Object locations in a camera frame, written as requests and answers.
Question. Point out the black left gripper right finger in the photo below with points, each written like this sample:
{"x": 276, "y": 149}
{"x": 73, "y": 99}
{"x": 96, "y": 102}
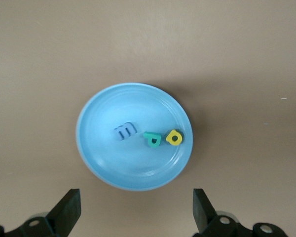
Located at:
{"x": 203, "y": 218}

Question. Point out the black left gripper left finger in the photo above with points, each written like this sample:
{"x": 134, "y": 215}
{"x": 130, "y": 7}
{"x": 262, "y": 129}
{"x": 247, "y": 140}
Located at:
{"x": 65, "y": 214}

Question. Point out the brown table cover sheet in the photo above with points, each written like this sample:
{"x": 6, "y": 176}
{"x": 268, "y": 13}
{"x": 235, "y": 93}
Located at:
{"x": 138, "y": 37}

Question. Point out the blue foam letter m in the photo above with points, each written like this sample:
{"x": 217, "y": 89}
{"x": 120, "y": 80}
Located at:
{"x": 125, "y": 131}

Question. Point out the teal foam letter p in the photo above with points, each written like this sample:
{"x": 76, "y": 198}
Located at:
{"x": 150, "y": 143}

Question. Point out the blue plate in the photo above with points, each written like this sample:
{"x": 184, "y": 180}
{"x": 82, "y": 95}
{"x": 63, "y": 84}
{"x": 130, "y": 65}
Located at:
{"x": 128, "y": 168}

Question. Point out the yellow foam letter d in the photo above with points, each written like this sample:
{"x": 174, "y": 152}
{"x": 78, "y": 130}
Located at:
{"x": 169, "y": 138}

